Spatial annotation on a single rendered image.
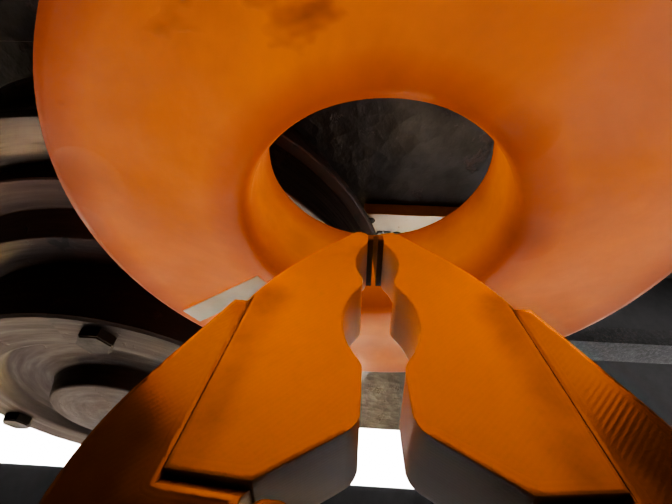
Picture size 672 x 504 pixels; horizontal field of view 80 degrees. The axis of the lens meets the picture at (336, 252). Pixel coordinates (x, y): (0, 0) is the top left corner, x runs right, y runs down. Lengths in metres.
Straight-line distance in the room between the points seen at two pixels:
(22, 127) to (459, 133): 0.36
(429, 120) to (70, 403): 0.41
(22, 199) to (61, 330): 0.10
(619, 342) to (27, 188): 5.98
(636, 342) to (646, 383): 3.37
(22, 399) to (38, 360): 0.08
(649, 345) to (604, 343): 0.53
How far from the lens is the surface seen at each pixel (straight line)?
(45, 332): 0.35
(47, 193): 0.34
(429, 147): 0.45
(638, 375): 9.53
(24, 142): 0.35
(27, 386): 0.48
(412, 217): 0.48
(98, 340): 0.31
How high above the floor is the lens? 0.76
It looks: 46 degrees up
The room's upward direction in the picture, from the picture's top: 179 degrees counter-clockwise
